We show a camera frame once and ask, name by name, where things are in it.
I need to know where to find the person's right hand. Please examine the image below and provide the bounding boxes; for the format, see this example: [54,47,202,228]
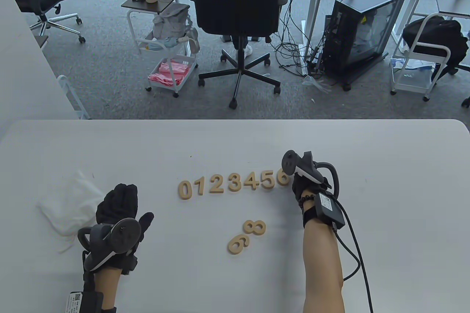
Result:
[292,173,333,215]

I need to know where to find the person's left hand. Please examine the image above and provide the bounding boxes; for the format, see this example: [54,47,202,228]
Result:
[83,183,155,275]

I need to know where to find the hooked wooden number block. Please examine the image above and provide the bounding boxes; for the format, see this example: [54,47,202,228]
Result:
[260,170,276,190]

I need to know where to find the angular wooden number block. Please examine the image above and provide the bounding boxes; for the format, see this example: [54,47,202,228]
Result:
[243,172,260,191]

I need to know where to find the white drawstring cloth bag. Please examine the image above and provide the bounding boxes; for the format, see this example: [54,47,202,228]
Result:
[37,170,105,254]

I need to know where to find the oval wooden number block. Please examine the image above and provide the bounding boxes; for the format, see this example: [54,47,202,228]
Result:
[178,180,194,200]

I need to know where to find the double-loop wooden number block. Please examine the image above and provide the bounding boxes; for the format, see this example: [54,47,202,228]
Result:
[243,220,267,236]

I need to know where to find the curved wooden number block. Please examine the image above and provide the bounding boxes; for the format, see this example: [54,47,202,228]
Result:
[209,175,224,195]

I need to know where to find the person's right forearm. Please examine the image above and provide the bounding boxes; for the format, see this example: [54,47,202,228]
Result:
[302,190,346,313]

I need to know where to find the person's left forearm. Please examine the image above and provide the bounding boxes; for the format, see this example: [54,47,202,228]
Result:
[94,267,122,310]

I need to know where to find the clear plastic bag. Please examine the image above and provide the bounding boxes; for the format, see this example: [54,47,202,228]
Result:
[302,74,333,93]

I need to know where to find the grey handheld controller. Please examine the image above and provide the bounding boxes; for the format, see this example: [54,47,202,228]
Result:
[281,150,340,196]
[77,218,142,271]

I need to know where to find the black wrist sensor box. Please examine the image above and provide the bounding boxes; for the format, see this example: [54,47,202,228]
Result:
[303,193,346,231]
[66,291,116,313]

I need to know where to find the white metal rack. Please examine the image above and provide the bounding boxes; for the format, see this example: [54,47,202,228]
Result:
[57,74,90,120]

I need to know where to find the pink packets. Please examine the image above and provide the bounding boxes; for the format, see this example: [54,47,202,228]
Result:
[148,62,191,87]

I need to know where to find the white rolling cart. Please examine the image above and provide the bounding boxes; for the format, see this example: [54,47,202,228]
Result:
[389,12,452,102]

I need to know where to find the light blue pouch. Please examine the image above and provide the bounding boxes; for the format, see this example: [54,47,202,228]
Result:
[141,36,188,52]

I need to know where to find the grey backpack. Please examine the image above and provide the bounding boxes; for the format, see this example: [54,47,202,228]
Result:
[152,3,200,53]

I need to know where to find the black computer tower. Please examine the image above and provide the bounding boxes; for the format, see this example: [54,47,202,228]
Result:
[323,0,408,91]

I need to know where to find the white cart with dark top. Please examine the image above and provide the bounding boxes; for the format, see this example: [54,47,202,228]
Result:
[121,0,200,99]

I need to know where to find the black backpack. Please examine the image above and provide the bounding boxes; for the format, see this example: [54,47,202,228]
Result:
[401,15,470,71]

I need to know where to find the black cable tangle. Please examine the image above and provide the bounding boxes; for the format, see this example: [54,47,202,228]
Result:
[268,0,323,71]

